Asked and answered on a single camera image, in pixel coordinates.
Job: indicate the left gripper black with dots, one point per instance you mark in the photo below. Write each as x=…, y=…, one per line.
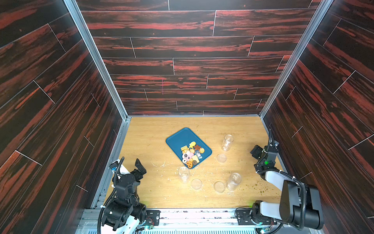
x=139, y=175

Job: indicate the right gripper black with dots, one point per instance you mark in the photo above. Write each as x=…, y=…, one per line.
x=260, y=153

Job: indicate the clear jar with star cookies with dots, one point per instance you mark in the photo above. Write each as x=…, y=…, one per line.
x=227, y=142

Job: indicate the clear jar with pink cookies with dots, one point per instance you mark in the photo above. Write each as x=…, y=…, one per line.
x=234, y=181

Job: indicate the clear jar lid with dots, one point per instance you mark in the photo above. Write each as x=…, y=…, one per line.
x=222, y=158
x=196, y=184
x=219, y=187

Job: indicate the clear jar with yellow cookies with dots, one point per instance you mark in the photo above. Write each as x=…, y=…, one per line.
x=184, y=174

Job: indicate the yellow square waffle cookie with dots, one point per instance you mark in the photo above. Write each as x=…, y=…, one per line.
x=184, y=148

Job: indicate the brown pretzel cookie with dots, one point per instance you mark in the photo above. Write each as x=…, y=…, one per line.
x=189, y=164

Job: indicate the pale yellow rectangular biscuit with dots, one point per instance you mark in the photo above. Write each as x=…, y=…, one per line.
x=195, y=158

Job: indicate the yellow fish shaped cookie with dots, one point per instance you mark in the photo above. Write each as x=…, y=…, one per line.
x=192, y=144

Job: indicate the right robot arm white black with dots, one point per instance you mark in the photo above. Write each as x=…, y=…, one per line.
x=300, y=204

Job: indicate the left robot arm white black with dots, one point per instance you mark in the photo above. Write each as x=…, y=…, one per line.
x=122, y=212

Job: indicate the teal plastic tray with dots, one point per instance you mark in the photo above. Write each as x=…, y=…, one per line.
x=183, y=138

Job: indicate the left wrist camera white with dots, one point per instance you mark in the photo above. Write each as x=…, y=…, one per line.
x=116, y=165

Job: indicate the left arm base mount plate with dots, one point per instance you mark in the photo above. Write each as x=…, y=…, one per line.
x=152, y=218

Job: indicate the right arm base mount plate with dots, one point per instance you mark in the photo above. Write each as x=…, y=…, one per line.
x=247, y=216

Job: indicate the aluminium front rail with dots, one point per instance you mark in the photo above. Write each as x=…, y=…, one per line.
x=193, y=221

